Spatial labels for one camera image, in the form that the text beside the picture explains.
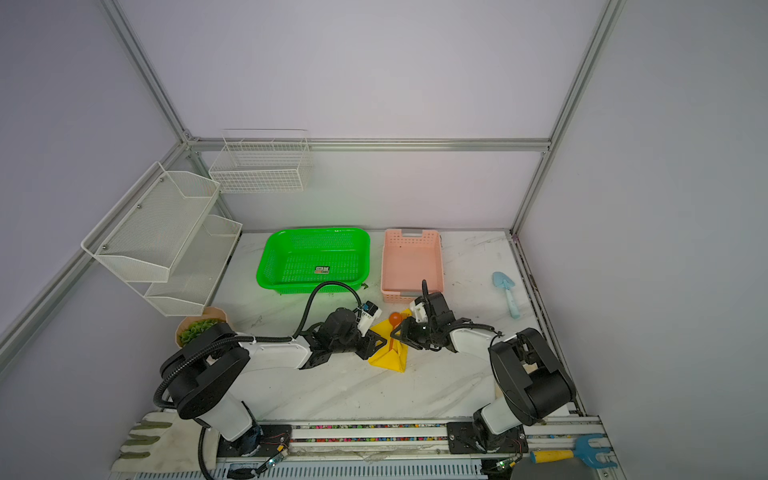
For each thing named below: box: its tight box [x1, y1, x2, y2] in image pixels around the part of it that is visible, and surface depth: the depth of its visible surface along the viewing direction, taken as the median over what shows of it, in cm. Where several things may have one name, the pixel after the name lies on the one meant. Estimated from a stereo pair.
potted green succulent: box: [175, 306, 228, 349], surface depth 84 cm
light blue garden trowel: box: [492, 271, 520, 319], surface depth 105 cm
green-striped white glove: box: [112, 412, 221, 473], surface depth 73 cm
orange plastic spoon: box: [389, 312, 402, 329], surface depth 97 cm
